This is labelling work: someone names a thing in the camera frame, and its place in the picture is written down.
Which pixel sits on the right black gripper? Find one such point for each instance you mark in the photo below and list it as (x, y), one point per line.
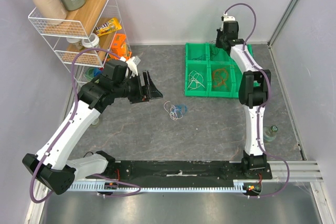
(219, 40)

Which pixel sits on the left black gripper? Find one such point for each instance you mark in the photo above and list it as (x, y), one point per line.
(149, 91)

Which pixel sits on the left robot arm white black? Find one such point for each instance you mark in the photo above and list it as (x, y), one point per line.
(51, 164)

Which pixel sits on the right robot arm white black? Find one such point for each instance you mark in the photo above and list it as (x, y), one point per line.
(253, 92)

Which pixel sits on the green six-compartment bin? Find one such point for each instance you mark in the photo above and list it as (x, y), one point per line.
(210, 72)

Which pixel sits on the orange snack box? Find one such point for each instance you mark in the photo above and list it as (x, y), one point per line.
(120, 47)

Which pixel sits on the green blue toy car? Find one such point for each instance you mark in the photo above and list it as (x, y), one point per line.
(89, 73)

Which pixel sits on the yellow candy bag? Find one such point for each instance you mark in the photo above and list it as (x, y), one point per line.
(108, 27)

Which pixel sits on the clear glass bottle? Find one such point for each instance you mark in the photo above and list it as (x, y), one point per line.
(270, 133)

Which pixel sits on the beige pump bottle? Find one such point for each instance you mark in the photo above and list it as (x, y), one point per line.
(52, 10)

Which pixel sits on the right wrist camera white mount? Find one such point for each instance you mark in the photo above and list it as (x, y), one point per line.
(226, 17)

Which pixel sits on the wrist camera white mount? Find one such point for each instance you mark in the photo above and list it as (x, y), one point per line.
(226, 17)
(132, 63)

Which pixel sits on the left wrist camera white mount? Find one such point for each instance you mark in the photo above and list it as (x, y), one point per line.
(132, 63)

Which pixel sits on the white wire shelf rack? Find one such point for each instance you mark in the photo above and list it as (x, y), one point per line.
(79, 24)

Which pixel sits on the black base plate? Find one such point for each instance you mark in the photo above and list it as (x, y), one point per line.
(217, 169)

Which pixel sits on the slotted cable duct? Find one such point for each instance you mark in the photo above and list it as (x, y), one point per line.
(104, 186)

